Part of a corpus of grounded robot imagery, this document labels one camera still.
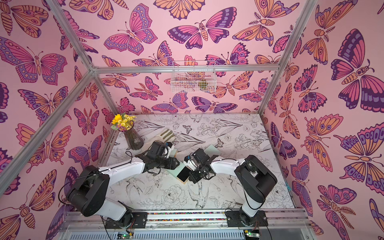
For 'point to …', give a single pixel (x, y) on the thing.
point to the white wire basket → (194, 76)
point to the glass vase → (134, 141)
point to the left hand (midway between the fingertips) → (177, 162)
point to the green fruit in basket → (202, 85)
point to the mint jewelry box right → (211, 150)
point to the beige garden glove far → (167, 136)
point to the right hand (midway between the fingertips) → (190, 177)
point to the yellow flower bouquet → (123, 122)
